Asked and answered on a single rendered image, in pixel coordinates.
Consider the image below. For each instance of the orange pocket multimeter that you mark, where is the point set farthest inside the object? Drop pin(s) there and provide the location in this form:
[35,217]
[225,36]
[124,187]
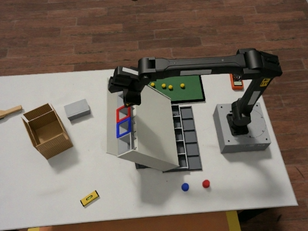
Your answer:
[236,82]

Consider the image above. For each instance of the open brown cardboard box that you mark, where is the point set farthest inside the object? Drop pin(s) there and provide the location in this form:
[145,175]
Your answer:
[46,131]

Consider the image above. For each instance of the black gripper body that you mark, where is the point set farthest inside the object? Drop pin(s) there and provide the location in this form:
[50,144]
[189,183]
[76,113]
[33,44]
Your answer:
[136,100]

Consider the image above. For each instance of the blue plug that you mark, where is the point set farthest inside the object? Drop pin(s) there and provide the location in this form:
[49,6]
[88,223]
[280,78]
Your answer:
[185,187]

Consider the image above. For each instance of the yellow pocket level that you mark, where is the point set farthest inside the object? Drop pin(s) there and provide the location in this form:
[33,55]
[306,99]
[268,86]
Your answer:
[86,200]

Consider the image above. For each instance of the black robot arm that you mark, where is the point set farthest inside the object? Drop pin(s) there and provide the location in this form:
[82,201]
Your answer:
[258,66]

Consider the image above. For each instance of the green tray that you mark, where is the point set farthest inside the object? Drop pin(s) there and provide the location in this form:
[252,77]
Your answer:
[192,92]

